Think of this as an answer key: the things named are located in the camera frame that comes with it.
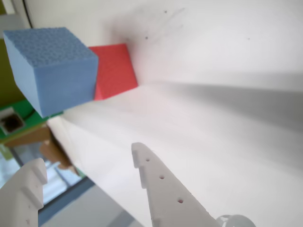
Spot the white gripper finger with holes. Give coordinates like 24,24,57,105
131,141,222,227

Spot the white toothed gripper finger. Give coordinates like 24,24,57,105
0,158,48,227

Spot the blue foam cube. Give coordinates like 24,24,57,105
2,27,99,118

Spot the red foam cube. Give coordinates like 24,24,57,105
89,44,139,101

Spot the brown wooden stand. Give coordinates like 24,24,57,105
4,125,80,176

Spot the green board with socket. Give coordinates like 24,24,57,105
0,99,64,142

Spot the thin black cable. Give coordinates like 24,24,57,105
22,0,34,28

